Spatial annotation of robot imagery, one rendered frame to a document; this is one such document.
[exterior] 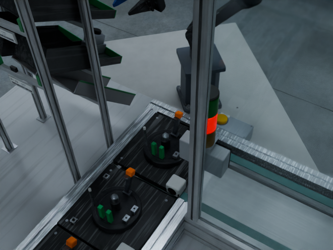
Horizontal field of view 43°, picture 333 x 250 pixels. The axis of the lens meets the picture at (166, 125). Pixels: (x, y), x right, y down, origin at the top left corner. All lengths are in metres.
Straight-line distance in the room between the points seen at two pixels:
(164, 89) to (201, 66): 0.93
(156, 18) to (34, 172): 2.35
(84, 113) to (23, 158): 0.28
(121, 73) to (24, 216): 0.71
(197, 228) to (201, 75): 0.57
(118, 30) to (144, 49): 1.64
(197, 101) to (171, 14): 2.83
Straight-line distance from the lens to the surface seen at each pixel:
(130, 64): 1.81
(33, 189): 1.45
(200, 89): 0.80
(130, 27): 3.53
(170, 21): 3.57
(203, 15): 0.70
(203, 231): 1.22
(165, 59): 1.82
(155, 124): 1.40
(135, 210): 1.17
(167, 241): 1.18
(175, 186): 1.23
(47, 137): 1.58
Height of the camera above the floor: 2.01
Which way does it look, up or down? 48 degrees down
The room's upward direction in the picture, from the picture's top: 2 degrees counter-clockwise
